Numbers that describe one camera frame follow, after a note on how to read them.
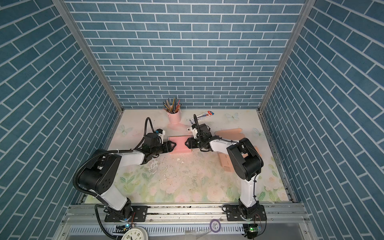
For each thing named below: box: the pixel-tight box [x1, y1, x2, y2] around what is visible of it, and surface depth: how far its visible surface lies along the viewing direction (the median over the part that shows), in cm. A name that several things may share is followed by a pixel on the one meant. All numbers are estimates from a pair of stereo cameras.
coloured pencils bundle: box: [163, 96, 183, 114], surface depth 108 cm
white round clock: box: [121, 226, 149, 240], surface depth 67 cm
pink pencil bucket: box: [166, 109, 182, 125], surface depth 111 cm
